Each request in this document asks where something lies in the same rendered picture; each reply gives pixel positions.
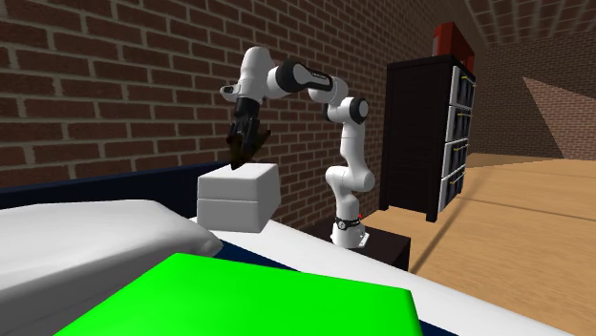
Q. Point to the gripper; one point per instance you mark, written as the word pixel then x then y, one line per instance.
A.
pixel 246 110

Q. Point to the dark brown object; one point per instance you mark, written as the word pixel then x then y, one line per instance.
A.
pixel 263 138

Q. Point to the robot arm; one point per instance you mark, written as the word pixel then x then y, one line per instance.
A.
pixel 350 153

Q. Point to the white blocky stacked pillow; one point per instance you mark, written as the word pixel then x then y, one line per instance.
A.
pixel 237 191

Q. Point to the bright green cushion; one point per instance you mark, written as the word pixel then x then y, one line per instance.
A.
pixel 251 302

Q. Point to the white soft pillow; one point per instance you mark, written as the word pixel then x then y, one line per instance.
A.
pixel 93 242

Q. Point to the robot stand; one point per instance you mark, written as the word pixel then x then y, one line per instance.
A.
pixel 389 246

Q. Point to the black chest of drawers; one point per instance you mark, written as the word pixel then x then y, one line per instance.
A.
pixel 414 135

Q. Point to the bed with dark blue frame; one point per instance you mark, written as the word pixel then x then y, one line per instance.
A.
pixel 335 263

